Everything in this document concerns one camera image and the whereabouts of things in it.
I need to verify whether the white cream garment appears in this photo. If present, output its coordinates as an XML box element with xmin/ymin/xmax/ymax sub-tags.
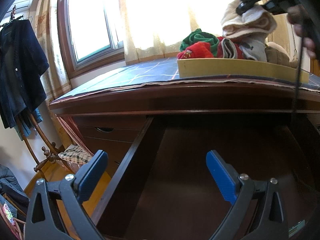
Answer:
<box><xmin>221</xmin><ymin>0</ymin><xmax>277</xmax><ymax>40</ymax></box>

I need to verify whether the grey white sock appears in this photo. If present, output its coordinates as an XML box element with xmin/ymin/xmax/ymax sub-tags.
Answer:
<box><xmin>239</xmin><ymin>35</ymin><xmax>267</xmax><ymax>62</ymax></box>

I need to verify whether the beige underwear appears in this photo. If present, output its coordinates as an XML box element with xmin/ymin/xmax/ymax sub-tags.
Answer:
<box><xmin>265</xmin><ymin>42</ymin><xmax>298</xmax><ymax>68</ymax></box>

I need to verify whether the green underwear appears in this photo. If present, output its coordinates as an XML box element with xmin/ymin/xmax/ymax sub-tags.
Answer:
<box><xmin>180</xmin><ymin>28</ymin><xmax>220</xmax><ymax>56</ymax></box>

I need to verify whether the small red underwear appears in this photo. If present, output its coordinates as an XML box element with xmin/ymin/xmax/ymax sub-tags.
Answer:
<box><xmin>177</xmin><ymin>42</ymin><xmax>214</xmax><ymax>60</ymax></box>

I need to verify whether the open wooden drawer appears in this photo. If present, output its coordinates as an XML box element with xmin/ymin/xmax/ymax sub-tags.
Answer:
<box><xmin>92</xmin><ymin>113</ymin><xmax>319</xmax><ymax>239</ymax></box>

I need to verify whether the person's right hand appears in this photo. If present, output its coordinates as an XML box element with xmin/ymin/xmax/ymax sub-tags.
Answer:
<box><xmin>287</xmin><ymin>5</ymin><xmax>317</xmax><ymax>59</ymax></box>

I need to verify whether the teal flat box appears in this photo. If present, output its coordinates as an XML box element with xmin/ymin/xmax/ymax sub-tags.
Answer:
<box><xmin>289</xmin><ymin>220</ymin><xmax>305</xmax><ymax>238</ymax></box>

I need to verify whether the clothes pile on floor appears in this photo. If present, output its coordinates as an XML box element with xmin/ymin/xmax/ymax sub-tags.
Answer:
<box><xmin>1</xmin><ymin>165</ymin><xmax>29</xmax><ymax>213</ymax></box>

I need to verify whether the plaid cloth on floor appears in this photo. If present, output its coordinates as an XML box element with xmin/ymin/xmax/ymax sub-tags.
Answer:
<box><xmin>58</xmin><ymin>144</ymin><xmax>92</xmax><ymax>165</ymax></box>

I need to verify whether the yellow shallow tray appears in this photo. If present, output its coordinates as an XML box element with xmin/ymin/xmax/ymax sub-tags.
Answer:
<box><xmin>177</xmin><ymin>58</ymin><xmax>297</xmax><ymax>82</ymax></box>

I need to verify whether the cream lace curtain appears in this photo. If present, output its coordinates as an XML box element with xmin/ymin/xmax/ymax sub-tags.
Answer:
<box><xmin>119</xmin><ymin>0</ymin><xmax>234</xmax><ymax>64</ymax></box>

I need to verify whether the blue checked dresser cloth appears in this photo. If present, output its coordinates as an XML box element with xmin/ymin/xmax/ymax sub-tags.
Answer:
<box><xmin>49</xmin><ymin>56</ymin><xmax>320</xmax><ymax>105</ymax></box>

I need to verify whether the dark navy hanging jacket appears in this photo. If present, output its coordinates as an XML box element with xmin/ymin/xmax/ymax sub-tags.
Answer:
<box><xmin>1</xmin><ymin>20</ymin><xmax>49</xmax><ymax>128</ymax></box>

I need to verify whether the white air conditioner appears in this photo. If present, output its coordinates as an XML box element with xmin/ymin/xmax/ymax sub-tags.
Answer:
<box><xmin>5</xmin><ymin>0</ymin><xmax>33</xmax><ymax>17</ymax></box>

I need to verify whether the black cable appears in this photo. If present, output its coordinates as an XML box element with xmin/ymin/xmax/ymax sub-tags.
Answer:
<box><xmin>292</xmin><ymin>17</ymin><xmax>307</xmax><ymax>114</ymax></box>

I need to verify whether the window with brown frame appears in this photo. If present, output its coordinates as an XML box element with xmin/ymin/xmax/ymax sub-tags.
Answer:
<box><xmin>57</xmin><ymin>0</ymin><xmax>124</xmax><ymax>79</ymax></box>

